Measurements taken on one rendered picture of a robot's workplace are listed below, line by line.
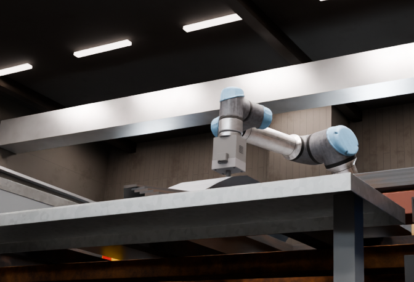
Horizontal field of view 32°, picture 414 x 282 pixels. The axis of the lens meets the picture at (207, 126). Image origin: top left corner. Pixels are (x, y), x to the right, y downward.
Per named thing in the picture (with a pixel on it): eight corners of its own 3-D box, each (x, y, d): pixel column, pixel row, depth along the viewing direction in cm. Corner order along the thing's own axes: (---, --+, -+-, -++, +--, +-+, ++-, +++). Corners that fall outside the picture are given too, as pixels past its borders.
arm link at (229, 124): (235, 116, 219) (212, 120, 223) (235, 130, 217) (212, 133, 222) (247, 124, 225) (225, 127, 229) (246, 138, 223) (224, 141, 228)
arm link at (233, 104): (251, 90, 228) (231, 82, 223) (250, 122, 224) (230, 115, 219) (234, 96, 233) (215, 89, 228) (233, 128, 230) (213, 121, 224)
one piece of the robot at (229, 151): (207, 124, 221) (204, 174, 215) (232, 119, 216) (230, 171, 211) (223, 133, 229) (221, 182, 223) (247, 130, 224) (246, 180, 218)
